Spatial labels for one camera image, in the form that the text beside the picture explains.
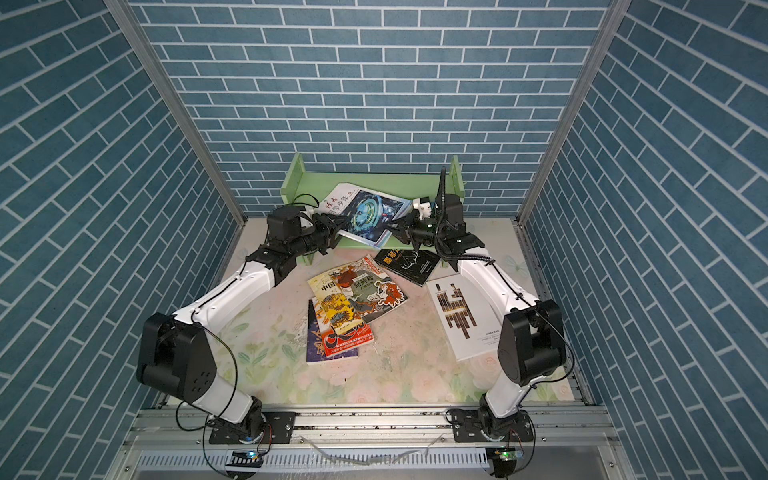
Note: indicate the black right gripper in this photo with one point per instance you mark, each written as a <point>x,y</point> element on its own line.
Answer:
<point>408,229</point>

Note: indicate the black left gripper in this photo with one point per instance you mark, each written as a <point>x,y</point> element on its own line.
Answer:
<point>326,228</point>

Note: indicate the blue sci-fi magazine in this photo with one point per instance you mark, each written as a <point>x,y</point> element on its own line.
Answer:
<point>367,211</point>

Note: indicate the green red illustrated comic book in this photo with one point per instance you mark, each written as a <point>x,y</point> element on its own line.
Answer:
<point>367,288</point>

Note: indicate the white book with brown bars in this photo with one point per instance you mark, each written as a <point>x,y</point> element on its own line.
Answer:
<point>471,325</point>

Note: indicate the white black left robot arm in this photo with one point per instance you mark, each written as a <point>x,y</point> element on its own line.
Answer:
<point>175,356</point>

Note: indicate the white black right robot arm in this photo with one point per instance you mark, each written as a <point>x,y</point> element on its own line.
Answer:
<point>532,343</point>

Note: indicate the green wooden two-tier shelf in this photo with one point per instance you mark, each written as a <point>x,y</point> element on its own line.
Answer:
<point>298,180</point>

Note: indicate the black book with gold text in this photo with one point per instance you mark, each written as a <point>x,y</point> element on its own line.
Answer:
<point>413,265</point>

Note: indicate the dark purple book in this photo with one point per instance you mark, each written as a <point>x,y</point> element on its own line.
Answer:
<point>315,352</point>

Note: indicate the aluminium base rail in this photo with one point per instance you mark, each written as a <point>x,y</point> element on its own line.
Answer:
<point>563,424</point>

